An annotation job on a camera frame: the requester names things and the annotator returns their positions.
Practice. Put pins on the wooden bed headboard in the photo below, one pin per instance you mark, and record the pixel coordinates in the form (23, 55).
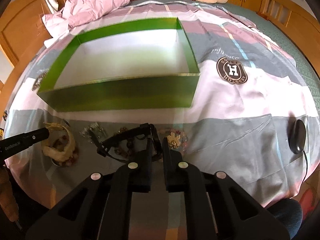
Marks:
(22, 36)

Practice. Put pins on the black oval remote device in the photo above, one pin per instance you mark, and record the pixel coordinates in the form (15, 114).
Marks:
(297, 137)

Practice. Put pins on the green cardboard box tray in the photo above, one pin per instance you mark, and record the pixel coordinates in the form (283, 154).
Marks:
(141, 64)

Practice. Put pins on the wooden bed footboard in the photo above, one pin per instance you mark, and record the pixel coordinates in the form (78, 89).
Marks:
(305, 26)

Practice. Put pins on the person's left hand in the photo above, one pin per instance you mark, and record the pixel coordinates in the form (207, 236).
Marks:
(7, 199)

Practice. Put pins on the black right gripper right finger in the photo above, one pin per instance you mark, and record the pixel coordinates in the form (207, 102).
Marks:
(181, 176)

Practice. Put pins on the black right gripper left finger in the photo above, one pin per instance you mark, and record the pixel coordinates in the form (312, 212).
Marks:
(130, 178)

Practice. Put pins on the pink crumpled quilt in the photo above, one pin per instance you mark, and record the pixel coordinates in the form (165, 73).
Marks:
(76, 13)

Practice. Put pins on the black wrist watch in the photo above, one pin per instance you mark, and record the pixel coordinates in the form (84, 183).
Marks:
(120, 146)

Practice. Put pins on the gold flower brooch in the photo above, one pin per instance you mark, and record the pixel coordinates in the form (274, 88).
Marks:
(174, 140)

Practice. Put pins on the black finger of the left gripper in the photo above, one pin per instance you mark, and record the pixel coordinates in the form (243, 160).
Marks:
(16, 144)

